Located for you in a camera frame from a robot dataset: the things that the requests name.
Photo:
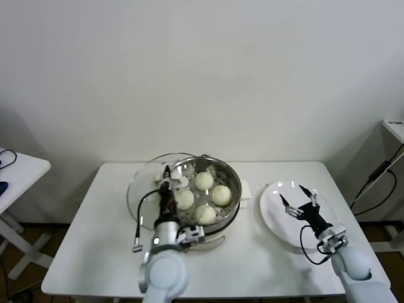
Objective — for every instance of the round glass lid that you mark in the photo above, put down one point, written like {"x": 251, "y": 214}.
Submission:
{"x": 142, "y": 186}

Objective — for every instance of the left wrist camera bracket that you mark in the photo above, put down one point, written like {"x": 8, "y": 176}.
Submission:
{"x": 194, "y": 233}

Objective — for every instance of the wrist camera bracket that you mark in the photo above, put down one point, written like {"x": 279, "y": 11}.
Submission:
{"x": 194, "y": 233}
{"x": 334, "y": 235}

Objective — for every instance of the stainless steel steamer basket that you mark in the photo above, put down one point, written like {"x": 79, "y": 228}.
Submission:
{"x": 233, "y": 186}

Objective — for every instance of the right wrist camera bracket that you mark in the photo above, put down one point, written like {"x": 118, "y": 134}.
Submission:
{"x": 334, "y": 235}

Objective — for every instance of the blue computer mouse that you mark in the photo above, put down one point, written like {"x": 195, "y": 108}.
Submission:
{"x": 3, "y": 187}

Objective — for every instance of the white side table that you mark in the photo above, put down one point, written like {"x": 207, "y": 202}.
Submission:
{"x": 25, "y": 170}

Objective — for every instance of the white round plate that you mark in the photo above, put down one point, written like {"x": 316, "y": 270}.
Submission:
{"x": 274, "y": 214}

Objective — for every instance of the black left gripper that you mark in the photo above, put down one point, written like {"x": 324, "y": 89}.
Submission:
{"x": 166, "y": 205}

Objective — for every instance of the white steamed baozi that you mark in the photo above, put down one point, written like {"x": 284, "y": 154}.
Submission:
{"x": 183, "y": 199}
{"x": 205, "y": 214}
{"x": 222, "y": 194}
{"x": 203, "y": 180}

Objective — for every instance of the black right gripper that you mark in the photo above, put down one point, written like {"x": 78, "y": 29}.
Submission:
{"x": 311, "y": 216}

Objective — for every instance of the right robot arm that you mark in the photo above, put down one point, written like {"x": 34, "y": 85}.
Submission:
{"x": 353, "y": 262}

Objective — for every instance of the white electric cooker pot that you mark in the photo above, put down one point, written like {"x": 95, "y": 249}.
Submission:
{"x": 214, "y": 241}

